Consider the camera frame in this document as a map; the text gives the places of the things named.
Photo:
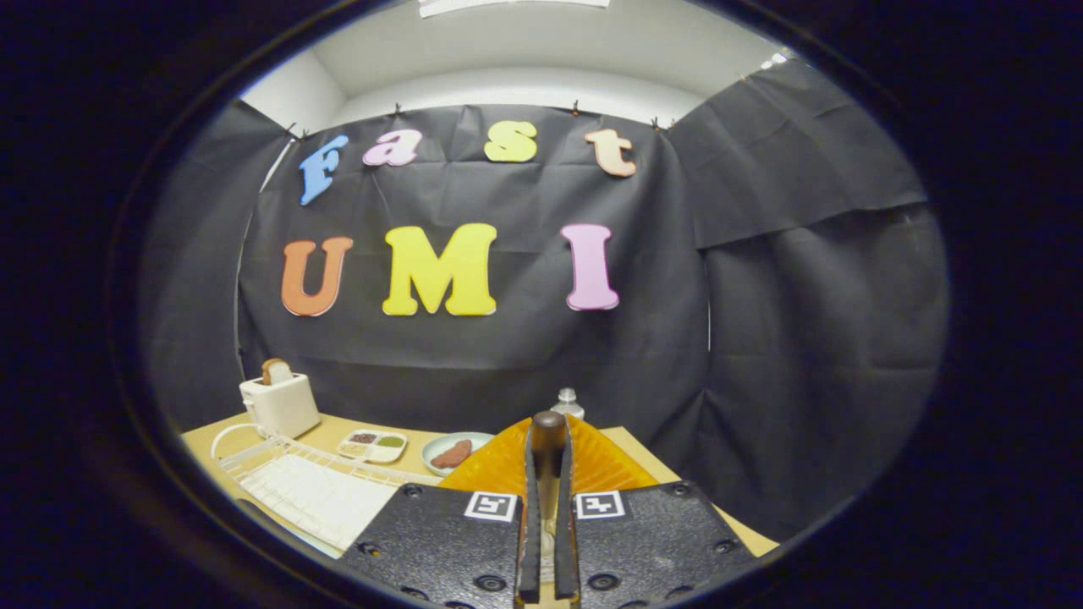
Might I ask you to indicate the small plate with food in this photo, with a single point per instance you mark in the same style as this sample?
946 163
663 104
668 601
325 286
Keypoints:
436 452

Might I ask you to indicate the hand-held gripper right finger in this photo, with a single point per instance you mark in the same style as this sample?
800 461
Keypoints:
651 541

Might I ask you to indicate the black backdrop cloth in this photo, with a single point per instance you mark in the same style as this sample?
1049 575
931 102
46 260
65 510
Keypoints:
508 355

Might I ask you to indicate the green label drink bottle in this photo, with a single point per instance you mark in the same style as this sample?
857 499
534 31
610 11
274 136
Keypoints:
567 404

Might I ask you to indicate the bread slice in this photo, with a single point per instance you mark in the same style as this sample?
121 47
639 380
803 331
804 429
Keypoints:
276 370

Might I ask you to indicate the long ceiling light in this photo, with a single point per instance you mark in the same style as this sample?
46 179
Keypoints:
508 5

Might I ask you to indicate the white dish rack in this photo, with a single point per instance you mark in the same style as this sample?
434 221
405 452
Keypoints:
321 495

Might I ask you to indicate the white divided snack tray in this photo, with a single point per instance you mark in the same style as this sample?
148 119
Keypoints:
372 446

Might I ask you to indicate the brown sausage piece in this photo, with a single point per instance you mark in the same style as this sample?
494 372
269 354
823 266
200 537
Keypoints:
453 454

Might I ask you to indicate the small ceiling light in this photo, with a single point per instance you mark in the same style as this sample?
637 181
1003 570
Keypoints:
774 61

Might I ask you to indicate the white toaster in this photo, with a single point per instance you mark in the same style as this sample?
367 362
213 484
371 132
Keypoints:
283 408

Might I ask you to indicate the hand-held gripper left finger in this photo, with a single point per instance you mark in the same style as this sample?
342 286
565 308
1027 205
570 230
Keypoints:
440 541

